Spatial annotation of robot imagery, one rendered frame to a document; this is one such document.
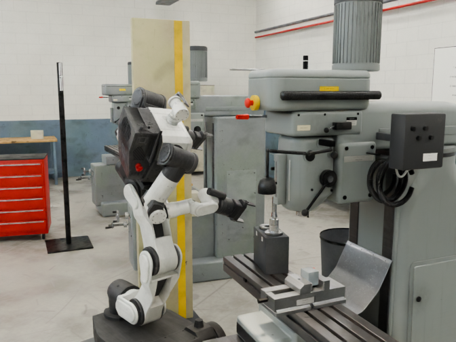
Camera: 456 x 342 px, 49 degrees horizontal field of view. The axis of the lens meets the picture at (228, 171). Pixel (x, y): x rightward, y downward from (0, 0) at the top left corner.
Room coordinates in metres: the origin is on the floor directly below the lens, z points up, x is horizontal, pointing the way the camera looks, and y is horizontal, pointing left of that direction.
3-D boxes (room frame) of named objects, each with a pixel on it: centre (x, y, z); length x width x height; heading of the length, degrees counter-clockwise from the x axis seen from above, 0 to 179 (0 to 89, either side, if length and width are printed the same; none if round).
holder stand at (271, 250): (2.44, -0.22, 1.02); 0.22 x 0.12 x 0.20; 13
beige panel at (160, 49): (3.64, 0.48, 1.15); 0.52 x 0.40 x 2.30; 113
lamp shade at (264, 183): (1.90, -0.15, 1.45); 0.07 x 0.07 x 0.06
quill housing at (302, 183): (2.08, -0.32, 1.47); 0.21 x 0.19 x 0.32; 23
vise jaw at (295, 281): (1.99, -0.30, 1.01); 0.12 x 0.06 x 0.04; 24
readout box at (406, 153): (1.89, -0.72, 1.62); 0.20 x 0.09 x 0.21; 113
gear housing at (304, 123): (2.09, -0.36, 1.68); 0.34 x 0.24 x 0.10; 113
